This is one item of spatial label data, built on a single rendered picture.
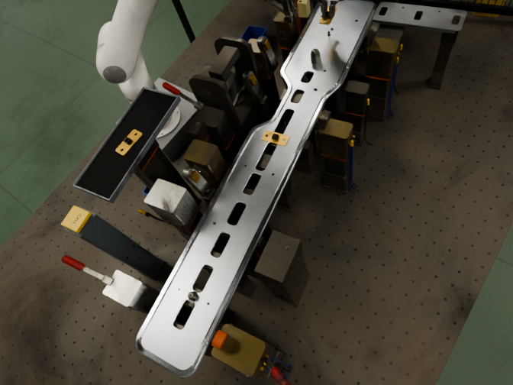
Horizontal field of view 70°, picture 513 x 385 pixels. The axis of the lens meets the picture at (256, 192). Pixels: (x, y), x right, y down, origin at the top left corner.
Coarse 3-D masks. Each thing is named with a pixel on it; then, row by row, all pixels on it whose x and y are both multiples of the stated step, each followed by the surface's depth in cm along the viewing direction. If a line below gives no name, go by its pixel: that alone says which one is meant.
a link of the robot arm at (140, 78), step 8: (104, 24) 125; (104, 32) 122; (104, 40) 120; (144, 64) 134; (136, 72) 134; (144, 72) 134; (128, 80) 133; (136, 80) 133; (144, 80) 134; (152, 80) 139; (120, 88) 136; (128, 88) 133; (136, 88) 133; (152, 88) 138; (128, 96) 136
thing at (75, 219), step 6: (72, 210) 98; (78, 210) 98; (84, 210) 97; (66, 216) 98; (72, 216) 97; (78, 216) 97; (84, 216) 96; (66, 222) 97; (72, 222) 96; (78, 222) 96; (84, 222) 96; (72, 228) 95; (78, 228) 95
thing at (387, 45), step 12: (372, 48) 118; (384, 48) 117; (396, 48) 116; (372, 60) 122; (384, 60) 119; (396, 60) 120; (372, 72) 126; (384, 72) 124; (372, 84) 132; (384, 84) 129; (372, 96) 137; (384, 96) 134; (372, 108) 142; (384, 108) 139; (384, 120) 144
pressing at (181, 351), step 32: (352, 0) 138; (320, 32) 133; (352, 32) 130; (288, 64) 129; (320, 64) 126; (288, 96) 122; (320, 96) 119; (256, 128) 118; (288, 128) 116; (256, 160) 113; (288, 160) 111; (224, 192) 110; (256, 192) 108; (224, 224) 105; (256, 224) 103; (192, 256) 103; (224, 256) 101; (192, 288) 98; (224, 288) 96; (160, 320) 96; (192, 320) 94; (160, 352) 92; (192, 352) 91
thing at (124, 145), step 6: (132, 132) 106; (138, 132) 106; (126, 138) 105; (132, 138) 105; (138, 138) 105; (120, 144) 105; (126, 144) 105; (132, 144) 104; (120, 150) 104; (126, 150) 104
